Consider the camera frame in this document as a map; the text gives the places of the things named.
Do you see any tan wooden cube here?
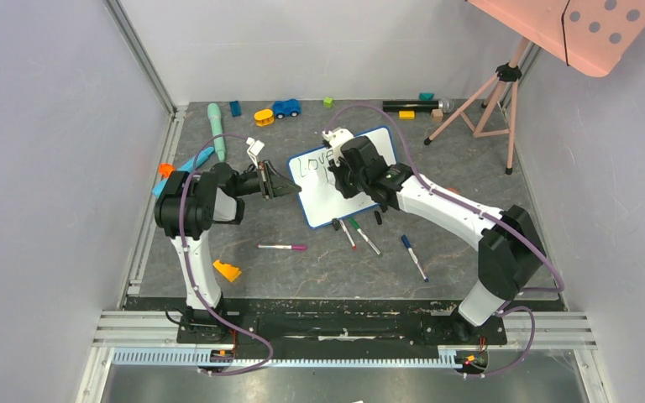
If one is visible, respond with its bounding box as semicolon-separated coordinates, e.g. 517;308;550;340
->
430;108;447;123

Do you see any blue toy car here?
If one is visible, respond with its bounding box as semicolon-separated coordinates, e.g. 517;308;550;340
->
272;98;302;119

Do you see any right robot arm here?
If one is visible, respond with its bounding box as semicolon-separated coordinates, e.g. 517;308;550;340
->
322;129;547;343

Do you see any light blue toy tube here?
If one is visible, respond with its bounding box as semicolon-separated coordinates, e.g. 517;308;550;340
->
151;147;215;197

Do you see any yellow oval toy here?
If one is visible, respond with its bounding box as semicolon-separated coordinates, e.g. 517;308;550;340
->
254;108;275;127

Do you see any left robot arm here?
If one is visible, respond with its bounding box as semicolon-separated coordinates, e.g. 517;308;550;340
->
155;160;302;344

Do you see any pink tripod stand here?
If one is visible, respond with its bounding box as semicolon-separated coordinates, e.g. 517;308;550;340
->
423;37;530;175

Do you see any dark blue block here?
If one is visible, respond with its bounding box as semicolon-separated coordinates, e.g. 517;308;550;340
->
229;101;243;118

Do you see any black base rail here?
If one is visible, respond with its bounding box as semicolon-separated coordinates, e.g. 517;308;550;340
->
124;296;567;361

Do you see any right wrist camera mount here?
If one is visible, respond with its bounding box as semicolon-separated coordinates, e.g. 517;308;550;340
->
322;128;354;165

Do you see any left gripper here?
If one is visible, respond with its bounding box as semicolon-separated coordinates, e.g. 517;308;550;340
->
233;160;302;200

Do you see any pink whiteboard marker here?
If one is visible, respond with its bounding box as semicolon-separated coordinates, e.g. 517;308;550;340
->
256;243;307;251

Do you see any teal block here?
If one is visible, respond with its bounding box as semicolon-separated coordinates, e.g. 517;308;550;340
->
418;92;434;101

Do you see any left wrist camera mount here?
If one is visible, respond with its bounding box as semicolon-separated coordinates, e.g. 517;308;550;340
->
245;137;265;166

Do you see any black cylinder flashlight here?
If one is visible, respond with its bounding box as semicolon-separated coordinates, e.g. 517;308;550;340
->
382;98;455;113

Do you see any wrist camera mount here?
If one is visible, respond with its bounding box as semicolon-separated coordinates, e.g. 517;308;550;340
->
245;137;265;166
322;128;354;165

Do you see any green whiteboard marker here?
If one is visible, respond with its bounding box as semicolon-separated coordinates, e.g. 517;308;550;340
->
349;217;383;257

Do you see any blue whiteboard marker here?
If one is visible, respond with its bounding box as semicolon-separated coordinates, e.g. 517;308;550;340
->
401;234;429;283

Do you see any red whiteboard marker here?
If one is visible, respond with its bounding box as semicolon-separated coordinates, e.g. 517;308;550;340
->
337;218;357;250

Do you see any blue framed whiteboard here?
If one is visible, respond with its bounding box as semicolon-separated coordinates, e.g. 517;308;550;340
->
288;126;397;229

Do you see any orange toy piece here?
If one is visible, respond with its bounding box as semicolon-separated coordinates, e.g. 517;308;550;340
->
158;164;176;179

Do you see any mint green toy tube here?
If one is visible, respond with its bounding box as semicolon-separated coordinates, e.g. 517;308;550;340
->
207;103;227;162

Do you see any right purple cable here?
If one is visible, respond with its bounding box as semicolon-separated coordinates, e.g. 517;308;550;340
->
325;104;566;380

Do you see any yellow wedge block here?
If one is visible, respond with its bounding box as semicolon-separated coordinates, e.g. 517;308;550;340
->
212;259;242;283

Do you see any pink perforated panel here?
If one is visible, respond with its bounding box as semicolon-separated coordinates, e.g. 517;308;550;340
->
469;0;645;77

